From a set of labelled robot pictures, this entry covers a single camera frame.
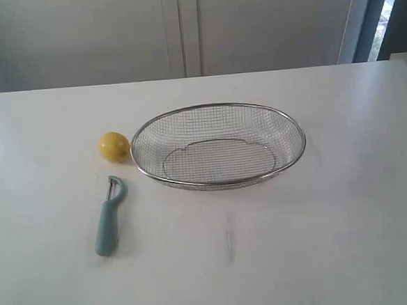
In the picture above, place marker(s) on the yellow lemon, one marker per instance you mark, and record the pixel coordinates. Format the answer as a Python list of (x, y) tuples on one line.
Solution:
[(114, 147)]

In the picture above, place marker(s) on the teal handled peeler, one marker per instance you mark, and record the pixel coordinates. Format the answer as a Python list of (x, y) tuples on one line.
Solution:
[(106, 240)]

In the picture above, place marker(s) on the oval metal mesh basket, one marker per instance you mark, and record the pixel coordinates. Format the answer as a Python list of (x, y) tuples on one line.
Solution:
[(217, 146)]

